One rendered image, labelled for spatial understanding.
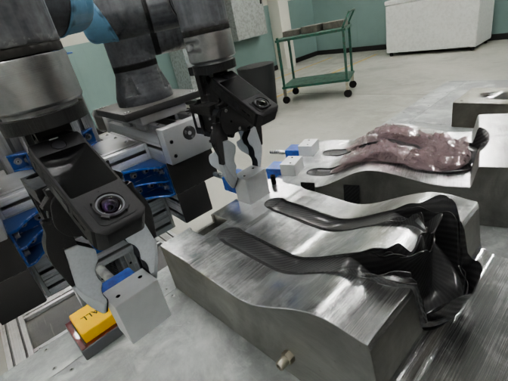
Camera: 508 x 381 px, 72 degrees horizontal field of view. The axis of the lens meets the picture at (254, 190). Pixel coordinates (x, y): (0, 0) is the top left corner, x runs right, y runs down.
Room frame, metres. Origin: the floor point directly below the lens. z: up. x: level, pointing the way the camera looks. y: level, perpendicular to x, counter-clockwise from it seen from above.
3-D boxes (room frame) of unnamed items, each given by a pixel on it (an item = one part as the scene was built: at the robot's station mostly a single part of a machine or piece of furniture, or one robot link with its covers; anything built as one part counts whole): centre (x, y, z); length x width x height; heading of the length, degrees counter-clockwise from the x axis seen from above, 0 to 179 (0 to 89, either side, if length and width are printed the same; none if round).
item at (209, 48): (0.60, 0.02, 1.15); 0.08 x 0.08 x 0.05
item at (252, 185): (0.62, 0.03, 0.92); 0.13 x 0.05 x 0.05; 39
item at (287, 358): (0.27, 0.01, 0.84); 0.02 x 0.01 x 0.02; 129
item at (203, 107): (0.61, 0.02, 1.07); 0.09 x 0.08 x 0.12; 39
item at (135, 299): (0.35, 0.18, 0.93); 0.13 x 0.05 x 0.05; 39
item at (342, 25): (4.94, -1.22, 0.50); 0.98 x 0.55 x 1.01; 63
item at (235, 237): (0.39, -0.09, 0.92); 0.35 x 0.16 x 0.09; 39
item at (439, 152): (0.66, -0.31, 0.90); 0.26 x 0.18 x 0.08; 56
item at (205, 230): (0.52, 0.09, 0.87); 0.05 x 0.05 x 0.04; 39
